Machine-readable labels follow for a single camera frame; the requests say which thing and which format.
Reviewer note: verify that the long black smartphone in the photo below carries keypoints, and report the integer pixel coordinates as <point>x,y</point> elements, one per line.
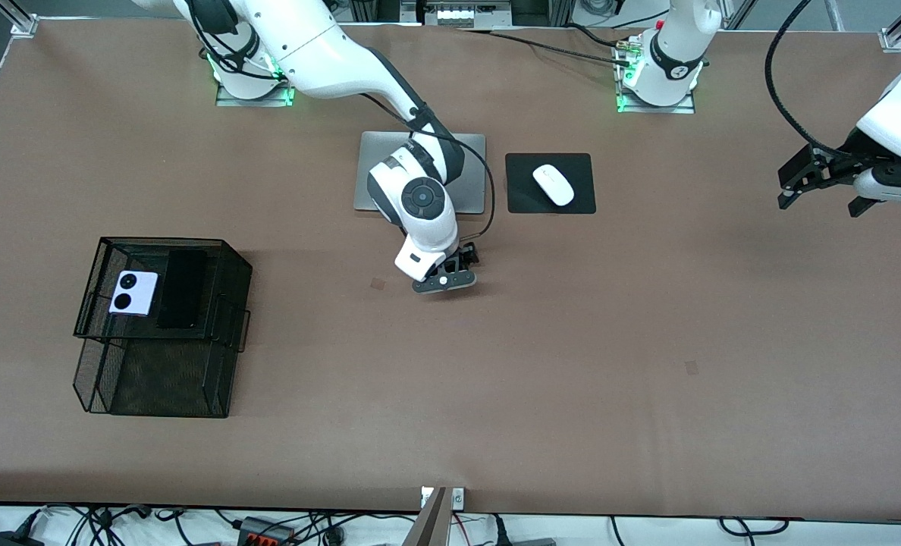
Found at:
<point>183,292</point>

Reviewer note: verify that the small metal bracket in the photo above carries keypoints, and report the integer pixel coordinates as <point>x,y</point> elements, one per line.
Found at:
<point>458,498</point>

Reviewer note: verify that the black power strip red switches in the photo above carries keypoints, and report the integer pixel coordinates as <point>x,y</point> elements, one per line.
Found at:
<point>267,531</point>

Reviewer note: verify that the lavender flip phone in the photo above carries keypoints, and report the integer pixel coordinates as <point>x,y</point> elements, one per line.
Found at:
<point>133,294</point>

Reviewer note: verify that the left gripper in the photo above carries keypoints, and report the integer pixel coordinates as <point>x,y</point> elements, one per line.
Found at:
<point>837,164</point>

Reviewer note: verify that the black mesh two-tier tray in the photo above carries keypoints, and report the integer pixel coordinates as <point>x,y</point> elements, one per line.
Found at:
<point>162,379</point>

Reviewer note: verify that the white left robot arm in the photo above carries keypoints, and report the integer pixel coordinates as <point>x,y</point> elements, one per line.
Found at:
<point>674,61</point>

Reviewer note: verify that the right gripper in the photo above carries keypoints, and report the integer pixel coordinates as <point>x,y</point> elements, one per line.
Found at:
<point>467,253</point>

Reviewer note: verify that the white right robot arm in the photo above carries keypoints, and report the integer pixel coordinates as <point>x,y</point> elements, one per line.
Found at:
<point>314,53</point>

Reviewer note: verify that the silver laptop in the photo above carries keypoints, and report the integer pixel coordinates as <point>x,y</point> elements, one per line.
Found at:
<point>375,174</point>

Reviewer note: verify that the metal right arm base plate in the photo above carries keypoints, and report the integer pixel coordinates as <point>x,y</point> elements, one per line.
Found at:
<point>227,97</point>

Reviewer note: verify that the black mouse pad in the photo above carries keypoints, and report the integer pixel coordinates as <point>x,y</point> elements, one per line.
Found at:
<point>522,197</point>

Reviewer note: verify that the brown slanted post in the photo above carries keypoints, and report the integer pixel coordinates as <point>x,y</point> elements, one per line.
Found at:
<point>429,523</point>

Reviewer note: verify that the black power adapter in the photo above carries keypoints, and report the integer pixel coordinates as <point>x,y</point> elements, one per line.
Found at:
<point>10,539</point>

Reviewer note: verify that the white computer mouse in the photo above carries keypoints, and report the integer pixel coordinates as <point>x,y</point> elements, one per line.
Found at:
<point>554,185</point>

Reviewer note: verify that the metal table corner bracket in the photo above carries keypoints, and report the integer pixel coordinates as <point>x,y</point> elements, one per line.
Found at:
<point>24,25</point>
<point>892,39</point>

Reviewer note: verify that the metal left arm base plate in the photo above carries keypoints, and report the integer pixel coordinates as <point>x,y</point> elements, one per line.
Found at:
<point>632,102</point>

